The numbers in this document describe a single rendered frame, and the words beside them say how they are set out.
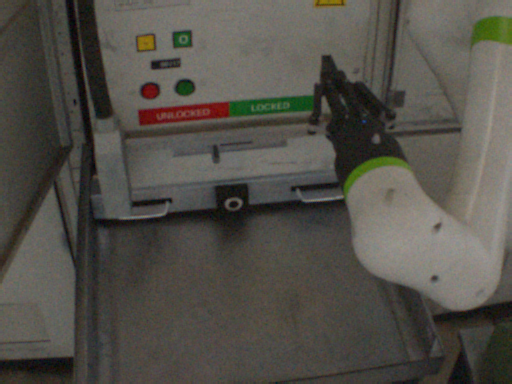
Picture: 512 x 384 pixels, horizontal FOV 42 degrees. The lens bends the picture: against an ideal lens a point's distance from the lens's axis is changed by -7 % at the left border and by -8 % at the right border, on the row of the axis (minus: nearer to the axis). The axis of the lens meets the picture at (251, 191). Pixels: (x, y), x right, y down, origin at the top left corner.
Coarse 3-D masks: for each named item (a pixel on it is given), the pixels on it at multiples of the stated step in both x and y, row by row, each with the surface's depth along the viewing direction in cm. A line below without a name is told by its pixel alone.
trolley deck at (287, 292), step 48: (144, 240) 133; (192, 240) 134; (240, 240) 134; (288, 240) 134; (336, 240) 134; (144, 288) 124; (192, 288) 125; (240, 288) 125; (288, 288) 125; (336, 288) 125; (384, 288) 124; (144, 336) 116; (192, 336) 117; (240, 336) 117; (288, 336) 117; (336, 336) 116; (384, 336) 116
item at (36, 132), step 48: (0, 0) 116; (48, 0) 131; (0, 48) 116; (48, 48) 139; (0, 96) 123; (48, 96) 145; (0, 144) 125; (48, 144) 148; (0, 192) 127; (0, 240) 129
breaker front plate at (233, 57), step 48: (96, 0) 106; (192, 0) 109; (240, 0) 110; (288, 0) 111; (192, 48) 115; (240, 48) 116; (288, 48) 117; (336, 48) 119; (192, 96) 121; (240, 96) 123; (288, 96) 124; (240, 144) 130; (288, 144) 131
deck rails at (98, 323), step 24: (96, 240) 133; (96, 264) 128; (96, 288) 124; (408, 288) 120; (96, 312) 119; (408, 312) 119; (96, 336) 116; (408, 336) 115; (432, 336) 109; (96, 360) 112
